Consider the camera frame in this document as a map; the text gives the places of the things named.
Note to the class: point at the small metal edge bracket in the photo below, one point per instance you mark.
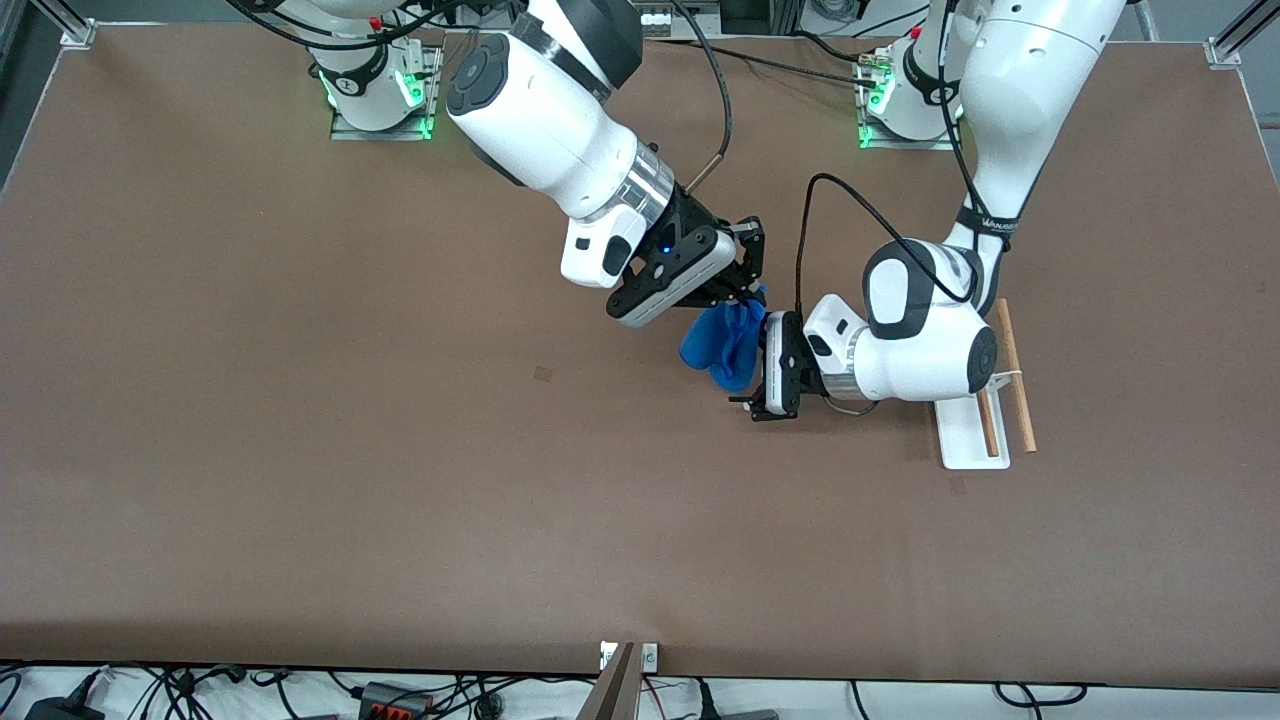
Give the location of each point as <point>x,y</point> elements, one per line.
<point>650,657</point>

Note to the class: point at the aluminium corner bracket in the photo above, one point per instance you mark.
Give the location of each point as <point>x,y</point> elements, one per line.
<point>70,30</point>
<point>1235,40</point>

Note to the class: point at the white rack with wooden rods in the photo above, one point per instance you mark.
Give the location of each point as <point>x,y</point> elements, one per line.
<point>965,445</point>

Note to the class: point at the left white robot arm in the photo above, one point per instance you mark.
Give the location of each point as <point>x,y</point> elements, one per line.
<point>1020,80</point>

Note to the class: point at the black orange power strip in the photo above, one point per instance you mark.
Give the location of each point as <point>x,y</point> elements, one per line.
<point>395,705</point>

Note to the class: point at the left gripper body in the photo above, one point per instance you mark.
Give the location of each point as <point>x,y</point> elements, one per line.
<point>806,372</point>

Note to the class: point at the blue cloth towel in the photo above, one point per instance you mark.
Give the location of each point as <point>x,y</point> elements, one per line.
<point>720,345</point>

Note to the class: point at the white power strip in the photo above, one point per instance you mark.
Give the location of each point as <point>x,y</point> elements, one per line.
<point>655,22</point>

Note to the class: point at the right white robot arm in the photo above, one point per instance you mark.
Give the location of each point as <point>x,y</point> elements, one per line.
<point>540,100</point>

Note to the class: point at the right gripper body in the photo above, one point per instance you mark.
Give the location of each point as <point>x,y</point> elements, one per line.
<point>691,226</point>

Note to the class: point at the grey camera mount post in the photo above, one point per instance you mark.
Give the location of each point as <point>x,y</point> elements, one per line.
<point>612,695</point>

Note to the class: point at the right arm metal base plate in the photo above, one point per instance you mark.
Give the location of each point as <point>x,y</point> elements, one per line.
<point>432,80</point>

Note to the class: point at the black power adapter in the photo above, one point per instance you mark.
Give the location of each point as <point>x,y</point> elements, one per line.
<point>60,712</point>

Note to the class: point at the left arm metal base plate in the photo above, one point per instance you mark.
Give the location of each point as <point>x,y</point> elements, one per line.
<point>870,140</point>

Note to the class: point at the aluminium frame post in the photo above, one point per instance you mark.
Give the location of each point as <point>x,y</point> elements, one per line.
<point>770,12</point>
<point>1147,18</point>

